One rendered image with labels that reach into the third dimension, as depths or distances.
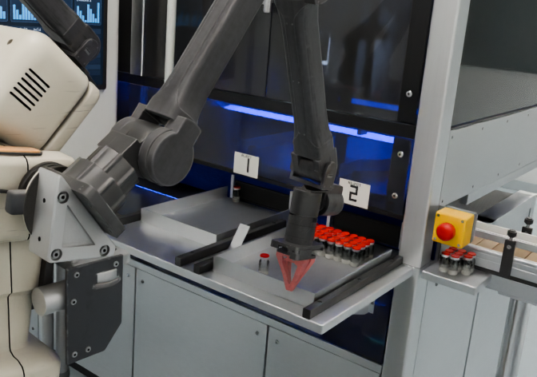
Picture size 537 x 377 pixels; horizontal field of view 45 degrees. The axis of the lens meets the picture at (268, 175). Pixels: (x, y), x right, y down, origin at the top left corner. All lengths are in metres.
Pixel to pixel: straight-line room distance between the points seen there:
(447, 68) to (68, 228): 0.91
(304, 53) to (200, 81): 0.24
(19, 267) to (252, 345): 1.03
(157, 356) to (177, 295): 0.26
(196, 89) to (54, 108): 0.20
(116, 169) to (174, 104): 0.12
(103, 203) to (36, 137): 0.18
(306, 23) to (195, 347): 1.27
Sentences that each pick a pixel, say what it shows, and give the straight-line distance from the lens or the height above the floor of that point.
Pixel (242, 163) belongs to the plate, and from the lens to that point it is 1.78.
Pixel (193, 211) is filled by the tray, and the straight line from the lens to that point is 1.80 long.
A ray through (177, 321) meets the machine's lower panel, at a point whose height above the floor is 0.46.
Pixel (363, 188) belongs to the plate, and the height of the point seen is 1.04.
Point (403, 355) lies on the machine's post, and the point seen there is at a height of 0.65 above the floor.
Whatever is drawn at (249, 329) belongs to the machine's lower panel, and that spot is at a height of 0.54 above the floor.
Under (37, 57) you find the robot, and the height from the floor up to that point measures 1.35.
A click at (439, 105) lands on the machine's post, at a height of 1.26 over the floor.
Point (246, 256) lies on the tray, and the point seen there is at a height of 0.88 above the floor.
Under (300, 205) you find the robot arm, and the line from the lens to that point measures 1.24.
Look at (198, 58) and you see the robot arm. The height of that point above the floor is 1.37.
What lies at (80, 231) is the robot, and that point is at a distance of 0.87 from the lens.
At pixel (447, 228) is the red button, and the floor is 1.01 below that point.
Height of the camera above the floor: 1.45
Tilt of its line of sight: 15 degrees down
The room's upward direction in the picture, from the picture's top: 5 degrees clockwise
